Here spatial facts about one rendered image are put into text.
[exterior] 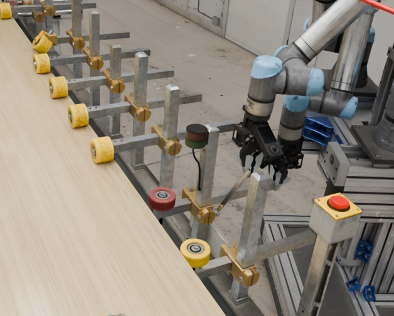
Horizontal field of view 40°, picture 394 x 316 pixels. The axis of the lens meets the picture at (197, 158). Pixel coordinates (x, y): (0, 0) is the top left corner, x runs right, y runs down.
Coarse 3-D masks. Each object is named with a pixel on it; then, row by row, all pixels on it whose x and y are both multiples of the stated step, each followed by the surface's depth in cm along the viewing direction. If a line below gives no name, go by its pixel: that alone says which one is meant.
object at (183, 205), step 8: (248, 184) 178; (272, 184) 180; (216, 192) 172; (224, 192) 172; (240, 192) 175; (176, 200) 167; (184, 200) 167; (216, 200) 171; (176, 208) 164; (184, 208) 166; (160, 216) 162
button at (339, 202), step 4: (332, 196) 110; (336, 196) 110; (340, 196) 110; (332, 200) 109; (336, 200) 109; (340, 200) 109; (344, 200) 109; (332, 204) 108; (336, 204) 108; (340, 204) 108; (344, 204) 108; (348, 204) 108; (336, 208) 108; (340, 208) 107; (344, 208) 108
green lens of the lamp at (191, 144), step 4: (188, 140) 148; (204, 140) 149; (188, 144) 149; (192, 144) 148; (196, 144) 148; (200, 144) 148; (204, 144) 149; (192, 148) 149; (196, 148) 149; (200, 148) 149
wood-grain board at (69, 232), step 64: (0, 0) 310; (0, 64) 233; (0, 128) 186; (64, 128) 190; (0, 192) 155; (64, 192) 158; (128, 192) 161; (0, 256) 133; (64, 256) 135; (128, 256) 137
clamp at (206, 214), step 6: (186, 192) 169; (192, 192) 169; (192, 198) 166; (192, 204) 166; (210, 204) 164; (192, 210) 166; (198, 210) 162; (204, 210) 162; (210, 210) 162; (198, 216) 162; (204, 216) 162; (210, 216) 163; (204, 222) 163; (210, 222) 164
